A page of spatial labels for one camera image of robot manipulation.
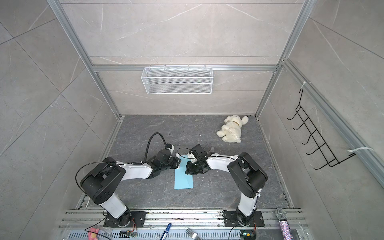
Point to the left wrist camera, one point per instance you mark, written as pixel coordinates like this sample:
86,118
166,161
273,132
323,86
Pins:
170,147

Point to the light blue envelope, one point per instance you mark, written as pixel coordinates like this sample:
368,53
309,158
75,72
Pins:
183,181

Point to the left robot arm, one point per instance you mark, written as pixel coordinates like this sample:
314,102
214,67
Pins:
102,181

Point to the silver fork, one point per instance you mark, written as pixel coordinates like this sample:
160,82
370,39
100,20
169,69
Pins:
192,234

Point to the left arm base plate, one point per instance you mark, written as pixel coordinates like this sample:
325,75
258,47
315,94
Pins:
126,220

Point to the glitter pink microphone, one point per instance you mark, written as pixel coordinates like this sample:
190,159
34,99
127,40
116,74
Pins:
281,215

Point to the blue marker pen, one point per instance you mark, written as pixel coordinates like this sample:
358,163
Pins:
166,232

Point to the white plush teddy bear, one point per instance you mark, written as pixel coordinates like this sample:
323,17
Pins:
231,131

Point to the black wire hook rack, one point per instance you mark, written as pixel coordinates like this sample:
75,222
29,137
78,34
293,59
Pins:
316,137

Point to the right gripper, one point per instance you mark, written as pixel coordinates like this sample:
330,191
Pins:
189,169

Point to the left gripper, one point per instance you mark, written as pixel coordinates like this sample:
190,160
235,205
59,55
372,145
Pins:
177,162

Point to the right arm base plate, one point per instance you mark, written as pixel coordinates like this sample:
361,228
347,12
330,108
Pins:
234,218

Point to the pink small object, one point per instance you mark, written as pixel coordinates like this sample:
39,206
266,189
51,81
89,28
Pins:
93,234

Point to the white wire mesh basket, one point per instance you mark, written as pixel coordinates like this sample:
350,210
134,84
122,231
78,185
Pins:
177,80

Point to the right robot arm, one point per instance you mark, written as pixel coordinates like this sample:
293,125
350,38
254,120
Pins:
248,176

